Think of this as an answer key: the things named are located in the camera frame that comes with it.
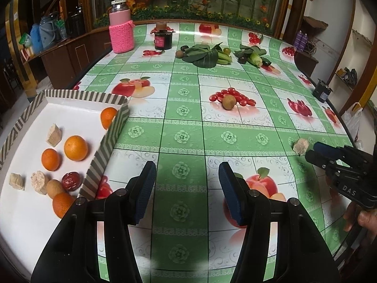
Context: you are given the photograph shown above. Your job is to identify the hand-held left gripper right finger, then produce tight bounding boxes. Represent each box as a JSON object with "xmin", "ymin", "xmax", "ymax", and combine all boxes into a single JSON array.
[{"xmin": 218, "ymin": 162, "xmax": 344, "ymax": 283}]

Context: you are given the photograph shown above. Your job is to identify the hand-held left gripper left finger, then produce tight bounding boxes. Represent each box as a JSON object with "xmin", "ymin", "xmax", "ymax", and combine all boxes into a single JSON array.
[{"xmin": 31, "ymin": 161, "xmax": 157, "ymax": 283}]

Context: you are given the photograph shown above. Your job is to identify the dark green leaves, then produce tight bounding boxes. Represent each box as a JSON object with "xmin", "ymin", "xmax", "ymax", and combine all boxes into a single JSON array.
[{"xmin": 234, "ymin": 44, "xmax": 267, "ymax": 62}]

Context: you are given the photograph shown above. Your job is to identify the purple bottles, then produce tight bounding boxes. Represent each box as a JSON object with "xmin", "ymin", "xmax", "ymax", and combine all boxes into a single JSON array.
[{"xmin": 295, "ymin": 31, "xmax": 310, "ymax": 52}]

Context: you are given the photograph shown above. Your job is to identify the small orange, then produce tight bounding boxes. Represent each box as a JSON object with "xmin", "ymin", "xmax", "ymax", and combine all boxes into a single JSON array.
[{"xmin": 41, "ymin": 149, "xmax": 61, "ymax": 171}]

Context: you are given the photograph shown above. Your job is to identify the dark jar with wooden lid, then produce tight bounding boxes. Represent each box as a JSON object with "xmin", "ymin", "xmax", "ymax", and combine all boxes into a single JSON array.
[{"xmin": 154, "ymin": 23, "xmax": 173, "ymax": 50}]

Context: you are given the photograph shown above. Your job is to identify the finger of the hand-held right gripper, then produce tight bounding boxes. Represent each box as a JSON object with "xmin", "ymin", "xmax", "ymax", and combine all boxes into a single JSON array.
[
  {"xmin": 305, "ymin": 150, "xmax": 335, "ymax": 170},
  {"xmin": 314, "ymin": 142, "xmax": 345, "ymax": 160}
]

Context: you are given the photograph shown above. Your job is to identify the pink bottle with knitted sleeve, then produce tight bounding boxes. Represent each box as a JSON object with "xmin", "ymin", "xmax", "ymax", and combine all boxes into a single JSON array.
[{"xmin": 109, "ymin": 0, "xmax": 135, "ymax": 54}]

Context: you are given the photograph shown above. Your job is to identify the large orange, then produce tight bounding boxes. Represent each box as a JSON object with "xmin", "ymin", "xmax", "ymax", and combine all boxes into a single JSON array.
[{"xmin": 64, "ymin": 136, "xmax": 89, "ymax": 162}]

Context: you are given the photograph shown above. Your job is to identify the grey-blue plastic jug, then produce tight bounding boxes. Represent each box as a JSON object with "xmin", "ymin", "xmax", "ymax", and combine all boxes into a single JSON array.
[{"xmin": 40, "ymin": 16, "xmax": 61, "ymax": 49}]

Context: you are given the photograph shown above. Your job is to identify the large green leaves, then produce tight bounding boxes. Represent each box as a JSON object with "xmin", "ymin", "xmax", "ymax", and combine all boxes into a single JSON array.
[{"xmin": 181, "ymin": 43, "xmax": 224, "ymax": 68}]

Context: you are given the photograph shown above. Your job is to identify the striped cardboard box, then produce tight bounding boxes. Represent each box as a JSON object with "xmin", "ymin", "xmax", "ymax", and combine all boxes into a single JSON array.
[{"xmin": 0, "ymin": 89, "xmax": 130, "ymax": 280}]

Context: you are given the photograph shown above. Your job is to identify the wooden cabinet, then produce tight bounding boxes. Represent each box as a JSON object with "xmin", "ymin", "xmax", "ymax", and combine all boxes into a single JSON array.
[{"xmin": 22, "ymin": 25, "xmax": 114, "ymax": 98}]

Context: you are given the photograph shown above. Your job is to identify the green fruit print tablecloth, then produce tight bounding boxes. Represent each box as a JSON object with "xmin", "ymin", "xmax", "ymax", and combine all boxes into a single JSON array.
[{"xmin": 72, "ymin": 24, "xmax": 357, "ymax": 283}]

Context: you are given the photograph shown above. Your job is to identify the person's right hand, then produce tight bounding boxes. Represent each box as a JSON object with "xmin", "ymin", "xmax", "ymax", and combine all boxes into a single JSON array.
[{"xmin": 343, "ymin": 202, "xmax": 377, "ymax": 232}]

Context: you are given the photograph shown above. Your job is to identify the wrinkled red date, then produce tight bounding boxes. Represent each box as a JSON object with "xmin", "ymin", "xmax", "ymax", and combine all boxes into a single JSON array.
[{"xmin": 61, "ymin": 172, "xmax": 82, "ymax": 191}]

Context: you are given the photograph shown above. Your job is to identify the round puffed grain cake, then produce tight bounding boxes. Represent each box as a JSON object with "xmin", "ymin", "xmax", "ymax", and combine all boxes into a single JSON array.
[{"xmin": 31, "ymin": 171, "xmax": 50, "ymax": 195}]

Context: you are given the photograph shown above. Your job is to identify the small puffed grain cake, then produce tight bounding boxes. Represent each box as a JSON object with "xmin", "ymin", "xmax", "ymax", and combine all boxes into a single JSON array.
[{"xmin": 292, "ymin": 138, "xmax": 310, "ymax": 156}]

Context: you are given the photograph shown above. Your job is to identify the rectangular puffed grain cake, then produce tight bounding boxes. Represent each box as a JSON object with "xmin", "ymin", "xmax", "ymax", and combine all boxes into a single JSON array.
[{"xmin": 46, "ymin": 123, "xmax": 63, "ymax": 147}]

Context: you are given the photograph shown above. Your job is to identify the corn cob with husk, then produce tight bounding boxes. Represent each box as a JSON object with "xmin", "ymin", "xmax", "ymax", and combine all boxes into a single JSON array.
[{"xmin": 247, "ymin": 53, "xmax": 263, "ymax": 68}]

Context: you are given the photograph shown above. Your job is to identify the black pot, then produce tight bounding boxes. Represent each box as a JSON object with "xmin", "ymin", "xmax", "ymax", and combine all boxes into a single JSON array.
[{"xmin": 67, "ymin": 4, "xmax": 86, "ymax": 37}]

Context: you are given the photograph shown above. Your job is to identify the black device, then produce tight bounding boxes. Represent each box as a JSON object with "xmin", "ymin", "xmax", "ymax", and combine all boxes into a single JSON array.
[{"xmin": 313, "ymin": 79, "xmax": 333, "ymax": 104}]

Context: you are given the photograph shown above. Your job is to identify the heart-shaped puffed grain cake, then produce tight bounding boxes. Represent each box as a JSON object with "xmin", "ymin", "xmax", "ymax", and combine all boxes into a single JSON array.
[{"xmin": 9, "ymin": 173, "xmax": 25, "ymax": 190}]

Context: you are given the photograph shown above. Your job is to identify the green peppers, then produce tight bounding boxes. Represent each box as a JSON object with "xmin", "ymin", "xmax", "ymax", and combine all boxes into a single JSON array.
[{"xmin": 217, "ymin": 51, "xmax": 233, "ymax": 65}]

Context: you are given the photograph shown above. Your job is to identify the blue plastic jug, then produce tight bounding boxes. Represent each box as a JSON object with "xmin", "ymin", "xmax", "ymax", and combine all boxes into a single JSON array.
[{"xmin": 30, "ymin": 24, "xmax": 44, "ymax": 54}]

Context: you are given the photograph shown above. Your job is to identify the clear plastic bag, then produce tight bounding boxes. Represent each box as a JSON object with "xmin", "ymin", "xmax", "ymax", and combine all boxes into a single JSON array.
[{"xmin": 342, "ymin": 103, "xmax": 366, "ymax": 142}]

